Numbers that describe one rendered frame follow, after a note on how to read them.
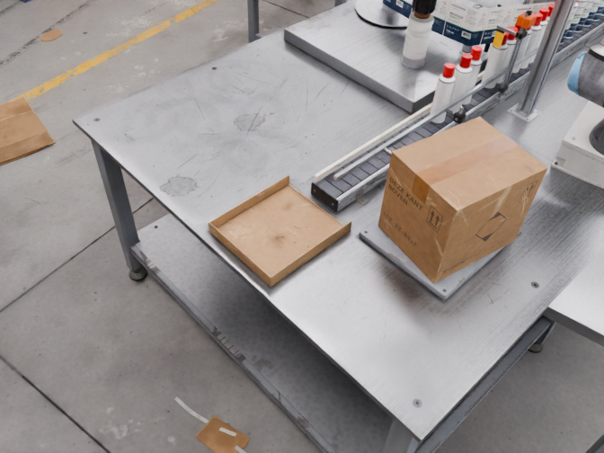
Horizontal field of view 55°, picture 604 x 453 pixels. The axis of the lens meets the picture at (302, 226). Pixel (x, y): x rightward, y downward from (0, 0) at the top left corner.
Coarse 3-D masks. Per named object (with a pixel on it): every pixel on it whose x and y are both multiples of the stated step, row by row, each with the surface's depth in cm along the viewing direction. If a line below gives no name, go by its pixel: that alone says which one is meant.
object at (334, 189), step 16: (560, 48) 230; (480, 80) 212; (512, 80) 212; (480, 96) 204; (464, 112) 197; (432, 128) 191; (400, 144) 184; (352, 160) 178; (384, 160) 179; (352, 176) 173; (368, 176) 173; (336, 192) 168
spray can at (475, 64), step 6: (474, 48) 187; (480, 48) 187; (474, 54) 187; (480, 54) 187; (474, 60) 189; (480, 60) 189; (474, 66) 189; (480, 66) 190; (474, 72) 191; (474, 78) 192; (468, 84) 194; (474, 84) 195; (468, 90) 196; (468, 102) 200
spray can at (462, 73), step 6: (468, 54) 184; (462, 60) 184; (468, 60) 183; (462, 66) 185; (468, 66) 185; (456, 72) 187; (462, 72) 185; (468, 72) 185; (456, 78) 188; (462, 78) 187; (468, 78) 188; (456, 84) 189; (462, 84) 188; (456, 90) 190; (462, 90) 190; (450, 96) 193; (456, 96) 192; (462, 102) 195; (450, 108) 196; (456, 108) 195
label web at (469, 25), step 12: (444, 0) 217; (444, 12) 220; (456, 12) 216; (468, 12) 213; (480, 12) 211; (492, 12) 213; (504, 12) 214; (516, 12) 215; (432, 24) 226; (444, 24) 222; (456, 24) 219; (468, 24) 216; (480, 24) 215; (492, 24) 217; (504, 24) 218; (456, 36) 222; (468, 36) 218; (480, 36) 219; (492, 36) 221
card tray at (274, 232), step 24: (264, 192) 170; (288, 192) 174; (240, 216) 167; (264, 216) 167; (288, 216) 167; (312, 216) 168; (240, 240) 160; (264, 240) 161; (288, 240) 161; (312, 240) 161; (336, 240) 162; (264, 264) 155; (288, 264) 150
